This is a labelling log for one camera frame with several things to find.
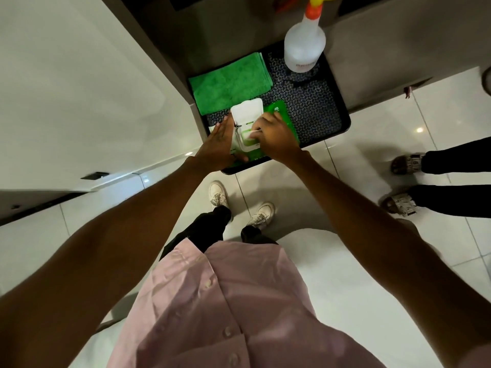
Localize person's right hand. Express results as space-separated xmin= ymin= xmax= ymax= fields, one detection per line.
xmin=251 ymin=111 xmax=304 ymax=164

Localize person's left hand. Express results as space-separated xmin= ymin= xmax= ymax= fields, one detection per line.
xmin=191 ymin=115 xmax=249 ymax=174

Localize green wet wipes pack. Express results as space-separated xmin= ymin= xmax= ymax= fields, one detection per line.
xmin=229 ymin=98 xmax=300 ymax=162

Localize person's left forearm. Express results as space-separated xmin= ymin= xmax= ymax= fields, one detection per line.
xmin=0 ymin=157 xmax=209 ymax=368

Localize person's right forearm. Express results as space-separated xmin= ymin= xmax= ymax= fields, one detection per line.
xmin=286 ymin=151 xmax=491 ymax=368

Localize white sneaker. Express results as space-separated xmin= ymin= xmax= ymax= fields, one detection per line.
xmin=209 ymin=181 xmax=232 ymax=223
xmin=245 ymin=202 xmax=276 ymax=231

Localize green microfiber cloth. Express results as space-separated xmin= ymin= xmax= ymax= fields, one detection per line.
xmin=188 ymin=52 xmax=274 ymax=116

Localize patterned tray liner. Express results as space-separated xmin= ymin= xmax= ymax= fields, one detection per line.
xmin=206 ymin=51 xmax=343 ymax=147

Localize black trousers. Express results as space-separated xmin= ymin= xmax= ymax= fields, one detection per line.
xmin=159 ymin=205 xmax=277 ymax=262

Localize black plastic tray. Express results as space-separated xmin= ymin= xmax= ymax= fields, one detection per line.
xmin=187 ymin=40 xmax=352 ymax=175

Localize white spray bottle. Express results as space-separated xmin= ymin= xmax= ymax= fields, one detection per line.
xmin=283 ymin=0 xmax=337 ymax=73

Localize pink button shirt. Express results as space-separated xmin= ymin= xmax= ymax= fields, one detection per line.
xmin=107 ymin=237 xmax=386 ymax=368

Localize dark grey cabinet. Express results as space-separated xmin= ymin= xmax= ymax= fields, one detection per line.
xmin=99 ymin=0 xmax=491 ymax=142

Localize white glossy cabinet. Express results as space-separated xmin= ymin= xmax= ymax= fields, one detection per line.
xmin=0 ymin=0 xmax=205 ymax=226

